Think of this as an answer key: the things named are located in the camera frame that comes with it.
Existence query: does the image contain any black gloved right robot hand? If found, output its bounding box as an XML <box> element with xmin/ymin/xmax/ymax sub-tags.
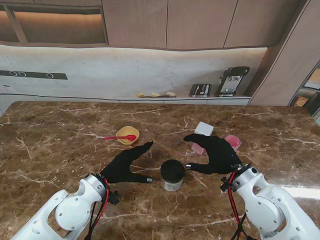
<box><xmin>183</xmin><ymin>133</ymin><xmax>243</xmax><ymax>176</ymax></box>

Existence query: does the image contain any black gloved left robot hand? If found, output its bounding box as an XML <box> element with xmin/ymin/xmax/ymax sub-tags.
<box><xmin>100</xmin><ymin>140</ymin><xmax>154</xmax><ymax>185</ymax></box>

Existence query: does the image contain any pink plastic measuring cup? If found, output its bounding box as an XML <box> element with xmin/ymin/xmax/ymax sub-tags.
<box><xmin>224</xmin><ymin>134</ymin><xmax>243</xmax><ymax>153</ymax></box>

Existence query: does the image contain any pink container with white lid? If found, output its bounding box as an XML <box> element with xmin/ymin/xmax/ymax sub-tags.
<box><xmin>191</xmin><ymin>121</ymin><xmax>215</xmax><ymax>155</ymax></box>

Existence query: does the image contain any red plastic measuring spoon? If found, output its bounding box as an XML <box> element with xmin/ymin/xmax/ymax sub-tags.
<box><xmin>102</xmin><ymin>134</ymin><xmax>137</xmax><ymax>141</ymax></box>

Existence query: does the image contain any white square container lid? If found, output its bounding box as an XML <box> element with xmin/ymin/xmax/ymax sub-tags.
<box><xmin>194</xmin><ymin>121</ymin><xmax>215</xmax><ymax>137</ymax></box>

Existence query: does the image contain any black round jar lid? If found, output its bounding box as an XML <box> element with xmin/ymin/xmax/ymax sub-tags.
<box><xmin>160</xmin><ymin>159</ymin><xmax>186</xmax><ymax>184</ymax></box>

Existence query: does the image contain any clear grain jar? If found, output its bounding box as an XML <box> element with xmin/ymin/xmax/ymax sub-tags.
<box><xmin>162</xmin><ymin>179</ymin><xmax>184</xmax><ymax>192</ymax></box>

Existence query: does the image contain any yellow plastic bowl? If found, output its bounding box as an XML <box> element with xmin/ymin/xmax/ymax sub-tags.
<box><xmin>115</xmin><ymin>126</ymin><xmax>140</xmax><ymax>146</ymax></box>

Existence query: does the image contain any white back counter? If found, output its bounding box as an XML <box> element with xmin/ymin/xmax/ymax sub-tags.
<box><xmin>0</xmin><ymin>92</ymin><xmax>252</xmax><ymax>116</ymax></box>

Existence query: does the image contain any black toaster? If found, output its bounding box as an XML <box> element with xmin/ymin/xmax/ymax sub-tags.
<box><xmin>188</xmin><ymin>83</ymin><xmax>212</xmax><ymax>98</ymax></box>

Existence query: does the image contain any black espresso machine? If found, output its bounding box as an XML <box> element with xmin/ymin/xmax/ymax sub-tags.
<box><xmin>214</xmin><ymin>66</ymin><xmax>251</xmax><ymax>98</ymax></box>

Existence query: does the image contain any dark wooden serving board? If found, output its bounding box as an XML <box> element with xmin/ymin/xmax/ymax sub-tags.
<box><xmin>142</xmin><ymin>94</ymin><xmax>177</xmax><ymax>99</ymax></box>

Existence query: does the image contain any beige patterned box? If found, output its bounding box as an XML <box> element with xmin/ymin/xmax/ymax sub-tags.
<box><xmin>293</xmin><ymin>96</ymin><xmax>309</xmax><ymax>108</ymax></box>

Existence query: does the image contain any tall beige cabinet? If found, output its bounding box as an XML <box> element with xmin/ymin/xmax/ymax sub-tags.
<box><xmin>249</xmin><ymin>0</ymin><xmax>320</xmax><ymax>107</ymax></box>

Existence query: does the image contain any built-in lit shelving alcove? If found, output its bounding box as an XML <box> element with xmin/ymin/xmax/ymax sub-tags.
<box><xmin>287</xmin><ymin>65</ymin><xmax>320</xmax><ymax>118</ymax></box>

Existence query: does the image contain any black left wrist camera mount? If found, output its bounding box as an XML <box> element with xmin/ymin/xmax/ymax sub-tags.
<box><xmin>109</xmin><ymin>190</ymin><xmax>120</xmax><ymax>206</ymax></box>

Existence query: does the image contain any red and black left arm cable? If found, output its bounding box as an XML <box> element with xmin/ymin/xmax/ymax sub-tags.
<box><xmin>83</xmin><ymin>178</ymin><xmax>112</xmax><ymax>240</ymax></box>

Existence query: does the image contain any red and black arm cable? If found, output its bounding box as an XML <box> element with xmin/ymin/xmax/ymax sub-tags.
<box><xmin>83</xmin><ymin>178</ymin><xmax>112</xmax><ymax>240</ymax></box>
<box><xmin>226</xmin><ymin>171</ymin><xmax>252</xmax><ymax>240</ymax></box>

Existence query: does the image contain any red and black right arm cable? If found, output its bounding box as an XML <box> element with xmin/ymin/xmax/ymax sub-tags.
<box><xmin>226</xmin><ymin>171</ymin><xmax>252</xmax><ymax>240</ymax></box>

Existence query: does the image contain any black wall control strip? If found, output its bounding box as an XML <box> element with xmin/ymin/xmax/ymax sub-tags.
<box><xmin>0</xmin><ymin>70</ymin><xmax>69</xmax><ymax>81</ymax></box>

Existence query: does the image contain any beige wall cabinet door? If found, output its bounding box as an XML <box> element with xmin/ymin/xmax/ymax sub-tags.
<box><xmin>101</xmin><ymin>0</ymin><xmax>169</xmax><ymax>50</ymax></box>
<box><xmin>165</xmin><ymin>0</ymin><xmax>239</xmax><ymax>50</ymax></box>
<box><xmin>223</xmin><ymin>0</ymin><xmax>310</xmax><ymax>49</ymax></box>

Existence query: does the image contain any lit open wall shelf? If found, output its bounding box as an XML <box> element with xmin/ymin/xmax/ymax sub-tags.
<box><xmin>0</xmin><ymin>0</ymin><xmax>109</xmax><ymax>47</ymax></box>

